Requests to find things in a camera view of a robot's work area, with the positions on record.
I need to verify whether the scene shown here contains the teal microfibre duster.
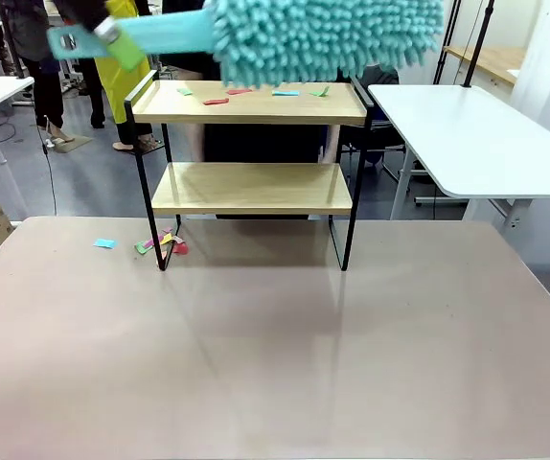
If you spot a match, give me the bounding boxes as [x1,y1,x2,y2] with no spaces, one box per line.
[47,0,447,91]

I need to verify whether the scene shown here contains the person in yellow apron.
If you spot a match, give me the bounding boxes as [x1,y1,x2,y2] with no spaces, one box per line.
[54,0,161,155]

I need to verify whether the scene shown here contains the person in dark grey clothes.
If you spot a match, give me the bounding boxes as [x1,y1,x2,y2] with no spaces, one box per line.
[1,0,78,145]

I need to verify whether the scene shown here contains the grey floor mat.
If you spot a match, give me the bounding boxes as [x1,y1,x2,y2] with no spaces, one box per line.
[47,133,94,154]

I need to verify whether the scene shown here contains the large white table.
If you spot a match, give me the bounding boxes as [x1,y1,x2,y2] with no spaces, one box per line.
[367,83,550,234]

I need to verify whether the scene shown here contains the wooden background desk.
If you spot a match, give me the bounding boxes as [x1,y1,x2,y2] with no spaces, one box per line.
[442,45,529,86]

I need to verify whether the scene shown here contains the black stand pole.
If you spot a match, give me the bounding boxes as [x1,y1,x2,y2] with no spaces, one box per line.
[463,0,496,88]

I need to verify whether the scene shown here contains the person in black clothes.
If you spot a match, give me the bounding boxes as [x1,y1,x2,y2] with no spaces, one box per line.
[159,52,386,167]

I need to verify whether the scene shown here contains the black tripod stand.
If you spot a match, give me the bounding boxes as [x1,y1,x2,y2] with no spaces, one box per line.
[431,0,464,86]

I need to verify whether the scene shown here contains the black office chair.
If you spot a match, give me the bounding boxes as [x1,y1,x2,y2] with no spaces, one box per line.
[339,63,420,183]

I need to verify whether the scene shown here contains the two-tier wooden shelf black frame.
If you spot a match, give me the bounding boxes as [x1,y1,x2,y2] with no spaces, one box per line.
[125,70,375,272]

